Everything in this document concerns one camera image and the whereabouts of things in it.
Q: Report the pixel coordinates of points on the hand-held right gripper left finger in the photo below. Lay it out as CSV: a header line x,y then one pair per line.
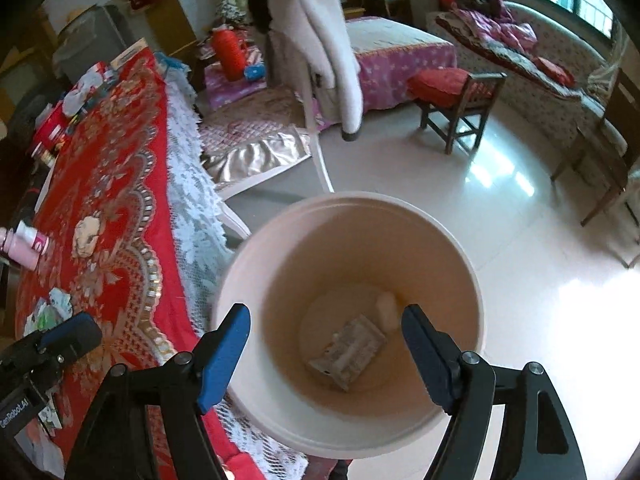
x,y
222,355

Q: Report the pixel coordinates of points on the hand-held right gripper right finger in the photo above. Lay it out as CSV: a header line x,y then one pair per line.
x,y
425,355

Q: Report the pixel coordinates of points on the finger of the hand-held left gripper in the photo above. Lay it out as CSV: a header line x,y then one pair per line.
x,y
72,332

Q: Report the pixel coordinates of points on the grey paper package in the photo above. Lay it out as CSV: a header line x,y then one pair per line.
x,y
350,352

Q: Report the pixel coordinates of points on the cream plastic bucket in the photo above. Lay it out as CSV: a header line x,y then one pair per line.
x,y
350,240

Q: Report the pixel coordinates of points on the white printed paper wrapper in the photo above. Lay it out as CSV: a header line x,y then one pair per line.
x,y
61,299

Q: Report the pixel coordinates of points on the white paper sheet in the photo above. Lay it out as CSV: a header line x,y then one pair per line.
x,y
42,455

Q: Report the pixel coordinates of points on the white bottle with pink label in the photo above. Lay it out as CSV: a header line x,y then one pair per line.
x,y
37,240

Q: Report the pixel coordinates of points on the red patterned tablecloth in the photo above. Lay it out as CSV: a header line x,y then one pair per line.
x,y
115,185

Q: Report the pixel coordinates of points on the white lace table cover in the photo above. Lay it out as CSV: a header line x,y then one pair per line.
x,y
190,185

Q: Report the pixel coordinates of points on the gold satin seat cushion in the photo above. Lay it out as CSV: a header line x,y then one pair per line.
x,y
255,157

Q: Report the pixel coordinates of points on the red box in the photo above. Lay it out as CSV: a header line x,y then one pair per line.
x,y
50,127

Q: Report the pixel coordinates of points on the white chair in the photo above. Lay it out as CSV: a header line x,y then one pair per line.
x,y
320,160

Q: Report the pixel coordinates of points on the wooden stool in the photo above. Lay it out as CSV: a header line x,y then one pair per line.
x,y
470,110

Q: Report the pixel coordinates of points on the pink covered low table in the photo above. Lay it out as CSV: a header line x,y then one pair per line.
x,y
235,91

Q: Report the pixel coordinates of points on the wooden chair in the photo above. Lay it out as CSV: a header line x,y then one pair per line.
x,y
607,160

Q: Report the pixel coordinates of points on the red seat cushion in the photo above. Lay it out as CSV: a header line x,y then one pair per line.
x,y
437,85

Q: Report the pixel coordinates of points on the floral sofa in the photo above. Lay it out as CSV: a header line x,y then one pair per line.
x,y
550,110

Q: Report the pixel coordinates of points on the white flat board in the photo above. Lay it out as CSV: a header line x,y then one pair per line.
x,y
129,54

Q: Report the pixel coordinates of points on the small blue container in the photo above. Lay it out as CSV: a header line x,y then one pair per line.
x,y
254,72

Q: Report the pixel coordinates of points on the grey appliance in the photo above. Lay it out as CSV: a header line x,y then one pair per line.
x,y
95,40

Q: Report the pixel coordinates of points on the red thermos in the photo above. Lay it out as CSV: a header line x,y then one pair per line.
x,y
230,55

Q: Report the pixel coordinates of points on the bed with pink cover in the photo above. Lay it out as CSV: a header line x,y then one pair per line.
x,y
400,55

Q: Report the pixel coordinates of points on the red pillow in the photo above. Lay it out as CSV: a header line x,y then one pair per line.
x,y
554,70

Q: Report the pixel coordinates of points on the yellow wooden cabinet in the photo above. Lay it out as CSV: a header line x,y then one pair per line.
x,y
172,20

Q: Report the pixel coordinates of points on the pink floral blanket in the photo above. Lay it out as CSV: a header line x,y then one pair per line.
x,y
500,30

